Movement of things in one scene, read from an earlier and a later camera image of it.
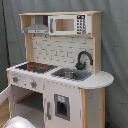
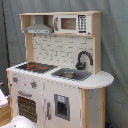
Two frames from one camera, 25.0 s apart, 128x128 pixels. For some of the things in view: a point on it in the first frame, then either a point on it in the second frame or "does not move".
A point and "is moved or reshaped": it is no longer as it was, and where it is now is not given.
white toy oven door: [7, 94] is moved or reshaped
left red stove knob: [15, 79] does not move
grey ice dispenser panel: [62, 106] does not move
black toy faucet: [81, 65] does not move
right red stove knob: [33, 84] does not move
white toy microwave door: [67, 25] is moved or reshaped
